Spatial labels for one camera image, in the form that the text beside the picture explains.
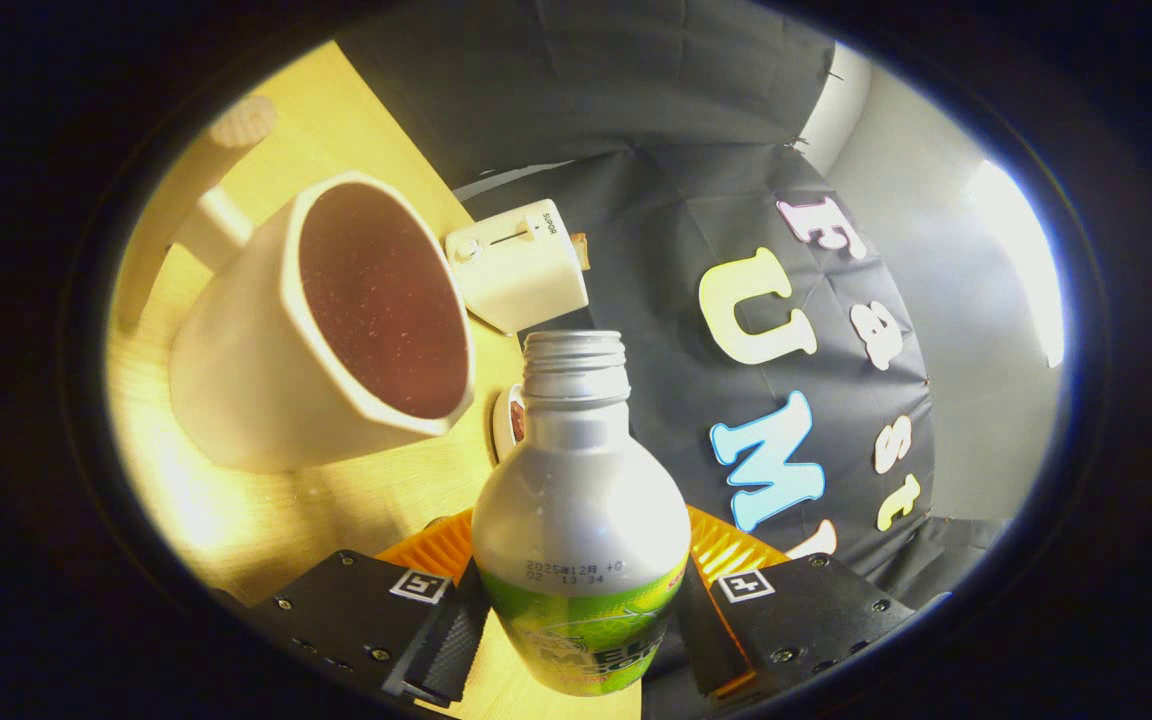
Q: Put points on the small white plate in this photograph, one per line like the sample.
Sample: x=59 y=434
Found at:
x=500 y=425

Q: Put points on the silver green juice bottle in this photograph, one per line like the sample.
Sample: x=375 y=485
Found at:
x=576 y=500

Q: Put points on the red dried meat slices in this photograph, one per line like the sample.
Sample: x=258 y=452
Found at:
x=517 y=422

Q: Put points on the toast slice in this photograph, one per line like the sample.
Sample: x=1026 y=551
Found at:
x=581 y=250

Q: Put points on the wooden table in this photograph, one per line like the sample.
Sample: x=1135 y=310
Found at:
x=336 y=510

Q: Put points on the white toaster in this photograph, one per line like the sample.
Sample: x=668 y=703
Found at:
x=516 y=270

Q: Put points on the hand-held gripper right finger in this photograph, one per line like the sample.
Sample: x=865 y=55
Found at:
x=816 y=620

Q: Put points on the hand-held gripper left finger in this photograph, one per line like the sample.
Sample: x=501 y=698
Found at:
x=351 y=610

